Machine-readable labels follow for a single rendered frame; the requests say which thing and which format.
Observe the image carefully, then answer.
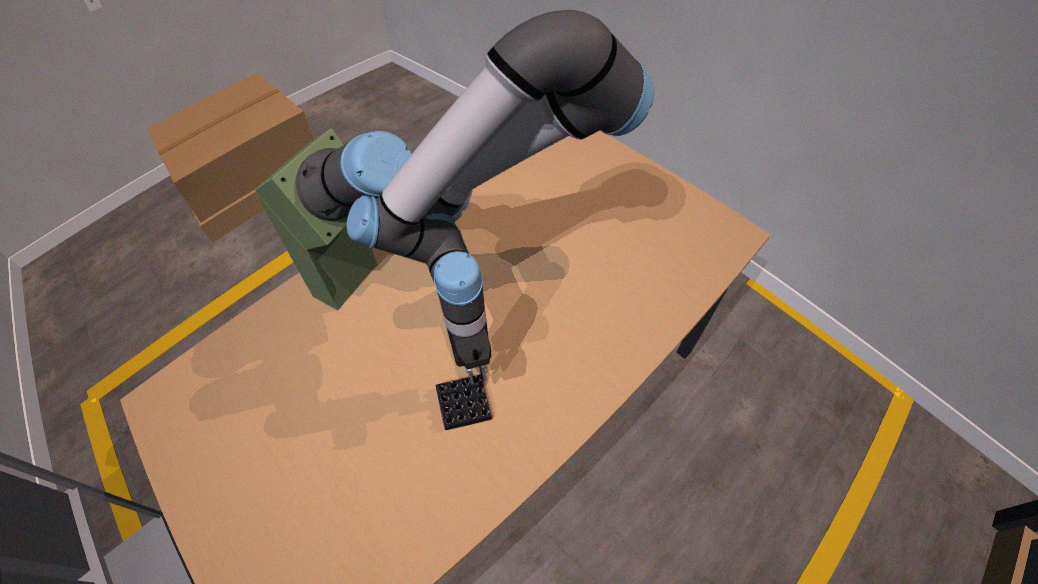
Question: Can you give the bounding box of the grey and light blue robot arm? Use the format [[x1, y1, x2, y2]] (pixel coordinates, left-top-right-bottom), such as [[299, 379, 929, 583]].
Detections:
[[296, 10, 654, 325]]

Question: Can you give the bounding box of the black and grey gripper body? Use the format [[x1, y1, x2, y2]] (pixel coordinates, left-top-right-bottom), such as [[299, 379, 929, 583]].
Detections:
[[443, 308, 492, 370]]

